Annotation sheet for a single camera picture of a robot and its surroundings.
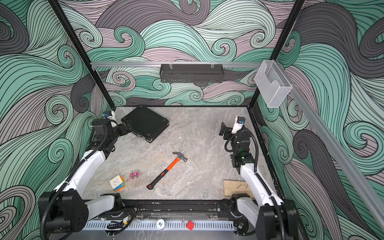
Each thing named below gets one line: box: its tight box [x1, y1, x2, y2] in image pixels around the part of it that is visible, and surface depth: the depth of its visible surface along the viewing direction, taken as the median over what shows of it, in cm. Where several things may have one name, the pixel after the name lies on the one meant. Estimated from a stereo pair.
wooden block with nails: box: [223, 179, 254, 197], surface depth 79 cm
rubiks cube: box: [109, 174, 126, 192], surface depth 79 cm
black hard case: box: [121, 106, 170, 143], surface depth 107 cm
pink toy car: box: [130, 170, 140, 179], surface depth 85 cm
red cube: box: [186, 220, 195, 231], surface depth 71 cm
